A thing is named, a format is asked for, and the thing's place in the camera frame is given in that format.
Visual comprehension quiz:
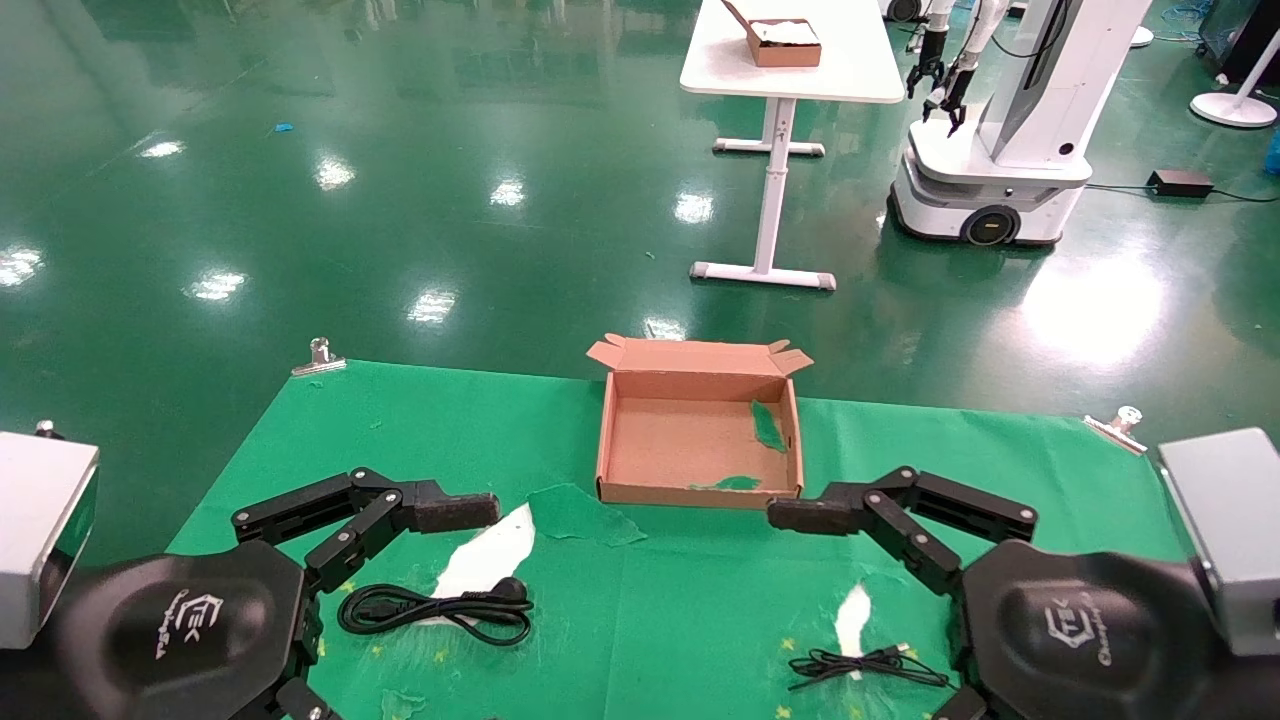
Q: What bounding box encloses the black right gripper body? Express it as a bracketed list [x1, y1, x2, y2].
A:
[958, 540, 1280, 720]

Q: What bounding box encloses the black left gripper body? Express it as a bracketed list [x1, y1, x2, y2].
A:
[50, 540, 323, 720]

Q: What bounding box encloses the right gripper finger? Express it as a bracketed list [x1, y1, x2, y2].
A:
[930, 685, 991, 720]
[767, 465, 1038, 596]

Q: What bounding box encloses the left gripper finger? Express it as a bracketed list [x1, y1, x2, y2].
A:
[232, 467, 501, 593]
[262, 678, 336, 720]

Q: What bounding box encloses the black power cable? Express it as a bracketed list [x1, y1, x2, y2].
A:
[337, 576, 535, 649]

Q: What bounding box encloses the thin black usb cable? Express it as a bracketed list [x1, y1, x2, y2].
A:
[788, 642, 953, 693]

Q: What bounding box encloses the open brown cardboard box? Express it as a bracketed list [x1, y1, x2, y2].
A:
[586, 334, 814, 512]

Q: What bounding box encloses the small brown cardboard box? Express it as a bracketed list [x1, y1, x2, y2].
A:
[722, 0, 823, 69]

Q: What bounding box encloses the long green cloth scrap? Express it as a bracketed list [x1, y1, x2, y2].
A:
[750, 399, 791, 454]

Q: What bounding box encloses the torn loose green cloth piece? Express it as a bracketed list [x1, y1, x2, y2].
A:
[528, 483, 648, 549]

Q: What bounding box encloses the green table cloth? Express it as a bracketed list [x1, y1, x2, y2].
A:
[165, 360, 1191, 720]

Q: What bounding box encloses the small black robot gripper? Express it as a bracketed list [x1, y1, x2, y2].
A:
[906, 28, 947, 100]
[924, 60, 973, 137]

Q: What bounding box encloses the white standing desk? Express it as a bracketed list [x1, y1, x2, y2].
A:
[680, 0, 906, 292]

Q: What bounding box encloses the black power adapter brick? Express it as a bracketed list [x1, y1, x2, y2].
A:
[1147, 169, 1215, 199]

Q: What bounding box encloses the white wheeled robot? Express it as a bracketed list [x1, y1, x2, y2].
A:
[888, 0, 1156, 248]

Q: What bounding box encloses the white round stand base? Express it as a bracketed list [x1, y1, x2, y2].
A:
[1189, 55, 1280, 129]

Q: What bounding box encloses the dark equipment cabinet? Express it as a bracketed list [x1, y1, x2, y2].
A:
[1198, 0, 1280, 86]

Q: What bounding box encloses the thin black floor cord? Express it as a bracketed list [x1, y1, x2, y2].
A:
[1085, 182, 1280, 204]

